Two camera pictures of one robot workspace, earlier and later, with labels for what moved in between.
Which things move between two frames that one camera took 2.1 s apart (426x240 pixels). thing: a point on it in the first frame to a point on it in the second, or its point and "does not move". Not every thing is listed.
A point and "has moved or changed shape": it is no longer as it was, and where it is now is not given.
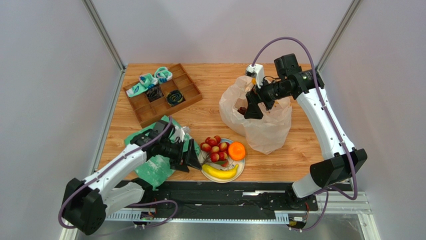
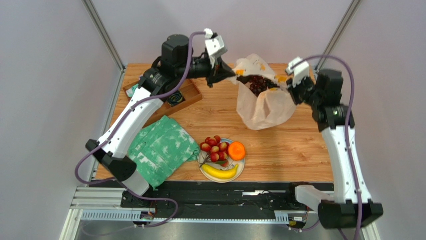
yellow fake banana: [219, 174] does not move
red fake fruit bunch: [219, 150] does not move
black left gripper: [179, 162] to [220, 72]
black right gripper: [254, 99] to [296, 94]
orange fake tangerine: [236, 151] does not move
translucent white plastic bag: [266, 135] has moved or changed shape
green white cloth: [154, 168] does not move
